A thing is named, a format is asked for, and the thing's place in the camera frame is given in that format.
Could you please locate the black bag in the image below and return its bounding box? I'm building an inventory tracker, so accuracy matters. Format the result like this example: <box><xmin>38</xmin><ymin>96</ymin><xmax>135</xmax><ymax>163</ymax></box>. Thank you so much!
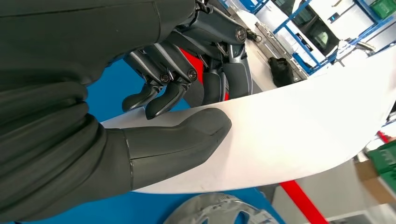
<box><xmin>267</xmin><ymin>56</ymin><xmax>295</xmax><ymax>88</ymax></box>

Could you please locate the grey wheel hubcap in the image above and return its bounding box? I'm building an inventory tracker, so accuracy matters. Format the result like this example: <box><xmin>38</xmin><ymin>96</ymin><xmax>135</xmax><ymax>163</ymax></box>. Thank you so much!
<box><xmin>163</xmin><ymin>193</ymin><xmax>281</xmax><ymax>224</ymax></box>

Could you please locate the white table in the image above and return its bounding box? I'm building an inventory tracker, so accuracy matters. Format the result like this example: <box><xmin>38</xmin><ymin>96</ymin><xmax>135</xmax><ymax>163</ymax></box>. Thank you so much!
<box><xmin>229</xmin><ymin>7</ymin><xmax>310</xmax><ymax>93</ymax></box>

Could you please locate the green folding crate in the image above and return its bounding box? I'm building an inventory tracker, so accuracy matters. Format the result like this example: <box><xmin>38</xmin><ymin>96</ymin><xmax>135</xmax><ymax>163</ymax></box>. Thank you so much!
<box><xmin>366</xmin><ymin>140</ymin><xmax>396</xmax><ymax>192</ymax></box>
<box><xmin>369</xmin><ymin>0</ymin><xmax>396</xmax><ymax>20</ymax></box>

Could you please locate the white car body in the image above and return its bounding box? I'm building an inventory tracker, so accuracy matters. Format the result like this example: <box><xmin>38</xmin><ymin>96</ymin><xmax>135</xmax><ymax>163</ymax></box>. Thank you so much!
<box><xmin>272</xmin><ymin>0</ymin><xmax>376</xmax><ymax>59</ymax></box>

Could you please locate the brown cardboard box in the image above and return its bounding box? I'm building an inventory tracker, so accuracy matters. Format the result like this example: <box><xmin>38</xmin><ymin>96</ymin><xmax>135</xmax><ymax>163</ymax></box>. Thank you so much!
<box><xmin>354</xmin><ymin>159</ymin><xmax>396</xmax><ymax>205</ymax></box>

